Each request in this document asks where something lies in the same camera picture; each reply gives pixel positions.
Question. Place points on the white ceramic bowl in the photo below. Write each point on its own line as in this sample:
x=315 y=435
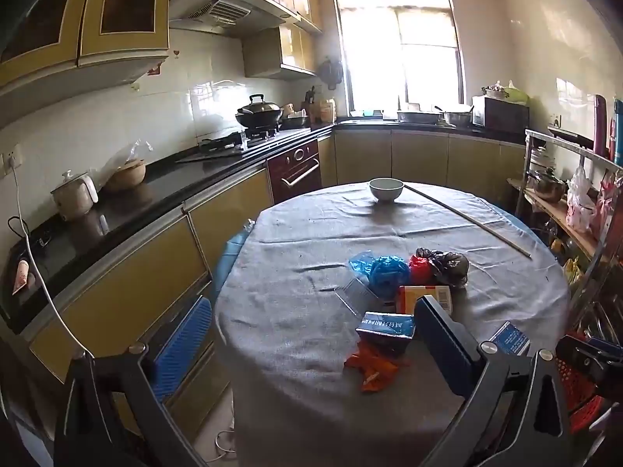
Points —
x=386 y=189

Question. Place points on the microwave oven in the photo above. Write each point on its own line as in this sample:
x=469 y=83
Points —
x=499 y=115

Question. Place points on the dark red built-in oven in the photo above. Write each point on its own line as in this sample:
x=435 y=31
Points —
x=295 y=172

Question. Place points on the metal storage rack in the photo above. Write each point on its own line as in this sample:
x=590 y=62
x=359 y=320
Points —
x=596 y=299

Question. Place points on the window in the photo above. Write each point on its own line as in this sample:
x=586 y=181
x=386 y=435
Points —
x=400 y=55

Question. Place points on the orange wrapper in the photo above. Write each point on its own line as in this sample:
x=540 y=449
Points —
x=377 y=368

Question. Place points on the brown clay pot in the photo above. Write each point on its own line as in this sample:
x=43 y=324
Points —
x=127 y=177

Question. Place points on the range hood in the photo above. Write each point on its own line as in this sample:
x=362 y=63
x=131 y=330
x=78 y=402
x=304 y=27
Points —
x=233 y=18

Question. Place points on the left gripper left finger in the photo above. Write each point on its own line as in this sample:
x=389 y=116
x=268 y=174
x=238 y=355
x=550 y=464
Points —
x=114 y=406

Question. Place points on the yellow upper cabinet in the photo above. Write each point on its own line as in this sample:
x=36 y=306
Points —
x=65 y=48

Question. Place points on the black plastic bag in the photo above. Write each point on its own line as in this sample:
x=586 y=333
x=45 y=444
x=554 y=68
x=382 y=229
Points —
x=448 y=268

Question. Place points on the red plastic basket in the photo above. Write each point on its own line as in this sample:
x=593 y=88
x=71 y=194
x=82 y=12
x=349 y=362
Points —
x=583 y=402

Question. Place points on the blue plastic bag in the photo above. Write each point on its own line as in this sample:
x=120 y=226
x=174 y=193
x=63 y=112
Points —
x=384 y=275

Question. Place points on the pink white plastic bag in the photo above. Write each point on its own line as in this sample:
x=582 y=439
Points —
x=581 y=209

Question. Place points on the blue white carton box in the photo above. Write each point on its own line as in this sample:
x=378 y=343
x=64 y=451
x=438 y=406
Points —
x=390 y=332

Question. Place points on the long thin wooden stick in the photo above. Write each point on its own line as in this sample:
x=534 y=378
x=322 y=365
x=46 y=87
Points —
x=471 y=220

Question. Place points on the white rice cooker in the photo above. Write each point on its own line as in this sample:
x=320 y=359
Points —
x=75 y=196

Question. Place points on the clear plastic tray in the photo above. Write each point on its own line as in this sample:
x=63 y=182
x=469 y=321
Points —
x=358 y=298

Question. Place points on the orange cardboard box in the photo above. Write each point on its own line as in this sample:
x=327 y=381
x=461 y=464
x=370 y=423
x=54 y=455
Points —
x=407 y=297

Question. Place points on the grey tablecloth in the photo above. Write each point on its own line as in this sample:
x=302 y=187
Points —
x=285 y=335

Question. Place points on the steel pot on rack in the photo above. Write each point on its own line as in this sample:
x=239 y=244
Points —
x=547 y=186

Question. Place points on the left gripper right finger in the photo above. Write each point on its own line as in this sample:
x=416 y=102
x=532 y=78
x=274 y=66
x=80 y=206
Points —
x=514 y=413

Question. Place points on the small blue white box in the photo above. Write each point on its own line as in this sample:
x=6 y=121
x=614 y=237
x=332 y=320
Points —
x=510 y=340

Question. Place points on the black wok with lid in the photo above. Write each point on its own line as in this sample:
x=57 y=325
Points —
x=259 y=113

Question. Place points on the red plastic bag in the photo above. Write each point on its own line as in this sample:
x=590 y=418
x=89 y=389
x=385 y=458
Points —
x=420 y=271

